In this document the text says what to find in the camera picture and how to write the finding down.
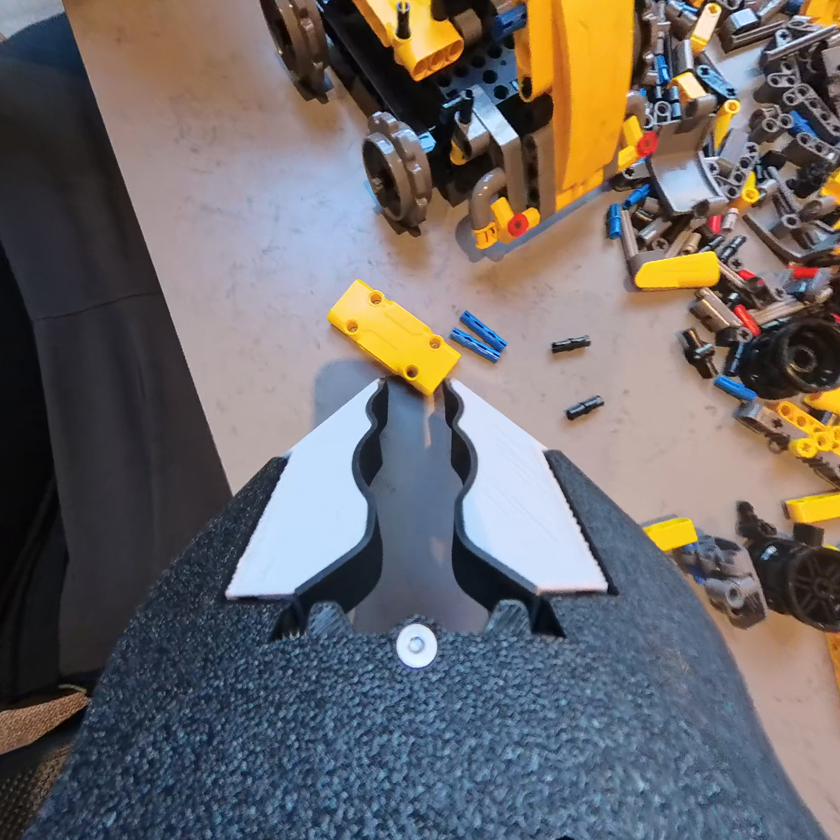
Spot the blue toy pin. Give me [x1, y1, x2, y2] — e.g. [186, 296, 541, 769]
[449, 327, 504, 364]
[458, 310, 509, 353]

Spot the small grey toy connector piece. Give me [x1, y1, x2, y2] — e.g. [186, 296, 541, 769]
[705, 563, 769, 630]

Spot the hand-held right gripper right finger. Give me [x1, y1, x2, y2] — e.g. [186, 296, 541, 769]
[443, 378, 610, 598]

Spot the pile of small toy parts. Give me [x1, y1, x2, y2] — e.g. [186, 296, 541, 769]
[604, 0, 840, 409]

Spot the grey toy plate with blue pins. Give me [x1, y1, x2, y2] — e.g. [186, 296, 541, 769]
[675, 534, 750, 580]

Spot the small black toy connector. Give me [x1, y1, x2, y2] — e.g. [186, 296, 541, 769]
[734, 501, 780, 543]

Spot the short yellow toy beam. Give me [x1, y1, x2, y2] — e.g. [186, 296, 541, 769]
[642, 516, 699, 553]

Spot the yellow curved toy panel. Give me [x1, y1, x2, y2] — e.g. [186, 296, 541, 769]
[633, 251, 723, 291]

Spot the grey desk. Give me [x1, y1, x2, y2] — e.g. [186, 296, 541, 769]
[62, 0, 840, 834]

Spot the black toy wheel rim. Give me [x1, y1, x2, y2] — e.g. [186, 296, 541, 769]
[738, 320, 840, 401]

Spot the long yellow holed toy block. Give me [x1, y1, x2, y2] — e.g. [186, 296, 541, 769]
[326, 278, 463, 397]

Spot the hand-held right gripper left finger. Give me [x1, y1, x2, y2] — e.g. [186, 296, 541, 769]
[225, 378, 389, 601]

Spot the black spoked toy wheel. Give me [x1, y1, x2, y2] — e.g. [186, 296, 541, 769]
[747, 530, 840, 635]

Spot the yellow toy vehicle model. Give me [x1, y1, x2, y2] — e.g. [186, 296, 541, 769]
[258, 0, 658, 261]

